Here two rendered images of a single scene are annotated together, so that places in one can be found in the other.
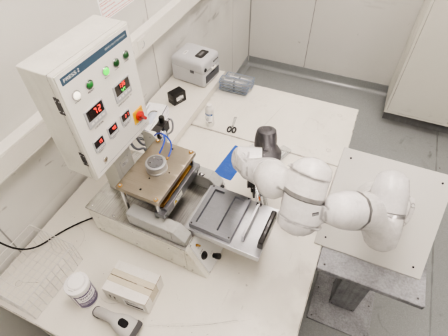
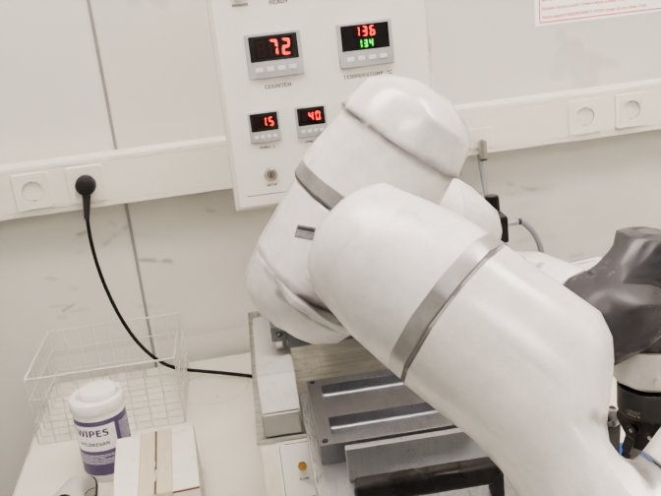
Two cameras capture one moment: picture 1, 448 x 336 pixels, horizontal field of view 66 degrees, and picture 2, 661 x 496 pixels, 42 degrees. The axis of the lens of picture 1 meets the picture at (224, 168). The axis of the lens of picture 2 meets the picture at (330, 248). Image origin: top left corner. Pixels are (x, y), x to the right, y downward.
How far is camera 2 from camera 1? 98 cm
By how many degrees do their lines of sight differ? 57
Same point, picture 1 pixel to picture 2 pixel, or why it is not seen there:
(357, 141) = not seen: outside the picture
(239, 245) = (333, 479)
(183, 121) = not seen: hidden behind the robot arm
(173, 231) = (263, 372)
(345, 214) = (329, 220)
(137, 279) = (166, 465)
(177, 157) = not seen: hidden behind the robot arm
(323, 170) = (382, 87)
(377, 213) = (493, 326)
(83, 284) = (95, 398)
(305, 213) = (282, 216)
